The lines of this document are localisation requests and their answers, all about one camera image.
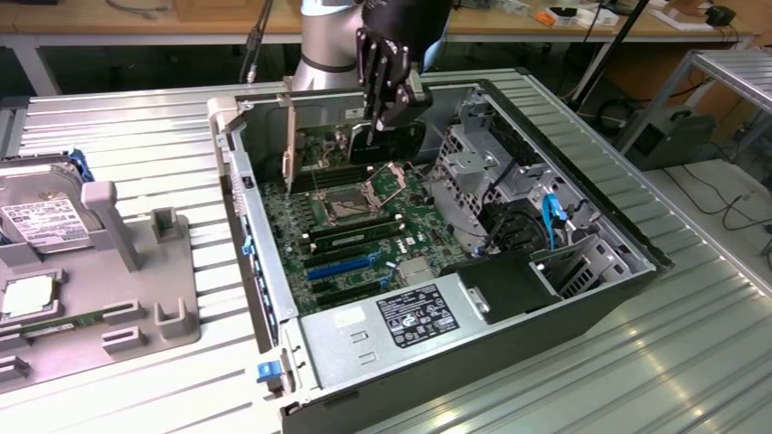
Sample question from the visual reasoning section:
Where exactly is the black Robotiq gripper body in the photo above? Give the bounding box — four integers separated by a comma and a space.
361, 0, 454, 70

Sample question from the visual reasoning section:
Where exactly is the graphics card with black shroud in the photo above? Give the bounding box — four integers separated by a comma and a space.
279, 90, 427, 196

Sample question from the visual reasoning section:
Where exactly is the wooden workbench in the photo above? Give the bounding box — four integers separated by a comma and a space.
0, 0, 763, 46

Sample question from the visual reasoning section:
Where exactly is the metal socket cover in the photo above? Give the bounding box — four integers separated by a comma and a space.
361, 161, 413, 212

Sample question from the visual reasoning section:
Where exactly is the black RAM slot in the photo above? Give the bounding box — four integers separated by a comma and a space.
297, 163, 371, 181
294, 168, 374, 192

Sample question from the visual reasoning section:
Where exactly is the perforated metal disk bay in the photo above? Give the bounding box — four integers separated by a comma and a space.
431, 121, 546, 255

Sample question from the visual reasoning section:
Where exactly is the orange box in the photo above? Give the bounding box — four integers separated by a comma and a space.
533, 6, 582, 27

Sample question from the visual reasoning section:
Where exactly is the green motherboard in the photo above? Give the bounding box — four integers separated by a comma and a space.
259, 160, 478, 317

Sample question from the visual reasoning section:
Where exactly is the CPU socket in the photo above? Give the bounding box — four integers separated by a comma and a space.
319, 187, 381, 226

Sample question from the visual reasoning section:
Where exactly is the installed green RAM stick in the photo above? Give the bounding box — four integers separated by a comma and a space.
311, 215, 405, 252

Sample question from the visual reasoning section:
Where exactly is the black slanted pole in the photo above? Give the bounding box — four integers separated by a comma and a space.
570, 0, 654, 104

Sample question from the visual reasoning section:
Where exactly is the silver chipset heat sink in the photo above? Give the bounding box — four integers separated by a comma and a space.
397, 258, 437, 287

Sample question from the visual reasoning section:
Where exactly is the long black expansion slot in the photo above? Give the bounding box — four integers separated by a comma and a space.
301, 251, 374, 273
311, 282, 389, 309

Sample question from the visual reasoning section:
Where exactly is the blue expansion slot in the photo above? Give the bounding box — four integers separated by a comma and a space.
306, 261, 381, 282

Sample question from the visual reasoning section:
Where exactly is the black plastic air shroud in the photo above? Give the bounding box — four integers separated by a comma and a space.
439, 250, 567, 326

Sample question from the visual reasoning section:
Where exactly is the black charger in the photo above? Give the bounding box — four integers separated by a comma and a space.
703, 5, 737, 27

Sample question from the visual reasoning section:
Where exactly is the grey power supply with label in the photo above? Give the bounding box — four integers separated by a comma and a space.
298, 270, 491, 391

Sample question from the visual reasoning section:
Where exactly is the black open PC case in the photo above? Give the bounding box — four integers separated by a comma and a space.
207, 79, 677, 434

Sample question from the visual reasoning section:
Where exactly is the hard disk with white label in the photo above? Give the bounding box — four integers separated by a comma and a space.
0, 156, 102, 255

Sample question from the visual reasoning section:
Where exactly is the blue case latch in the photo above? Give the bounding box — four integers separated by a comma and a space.
255, 360, 286, 386

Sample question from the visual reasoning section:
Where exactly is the grey parts rack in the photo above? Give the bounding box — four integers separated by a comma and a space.
0, 178, 205, 399

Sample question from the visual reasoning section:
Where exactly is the loose green RAM stick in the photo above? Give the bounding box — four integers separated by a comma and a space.
0, 305, 134, 344

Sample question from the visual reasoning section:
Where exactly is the silver CPU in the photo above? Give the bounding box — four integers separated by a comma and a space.
0, 278, 59, 318

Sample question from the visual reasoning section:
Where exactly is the hanging arm cable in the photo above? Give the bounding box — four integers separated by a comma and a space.
239, 0, 274, 86

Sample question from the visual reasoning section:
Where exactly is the black wire bundle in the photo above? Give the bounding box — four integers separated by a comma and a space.
481, 202, 551, 259

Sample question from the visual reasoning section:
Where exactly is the blue wire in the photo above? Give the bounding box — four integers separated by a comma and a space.
541, 193, 570, 252

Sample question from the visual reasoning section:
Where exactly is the black box under frame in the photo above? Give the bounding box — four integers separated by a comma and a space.
627, 109, 721, 172

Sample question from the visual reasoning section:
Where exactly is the blue plastic disk bracket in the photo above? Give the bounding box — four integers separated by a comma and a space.
66, 146, 94, 185

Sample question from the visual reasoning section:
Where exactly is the aluminium frame table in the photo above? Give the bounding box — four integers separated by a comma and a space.
618, 47, 772, 165

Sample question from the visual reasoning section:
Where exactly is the black floor cable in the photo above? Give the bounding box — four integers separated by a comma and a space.
681, 162, 772, 232

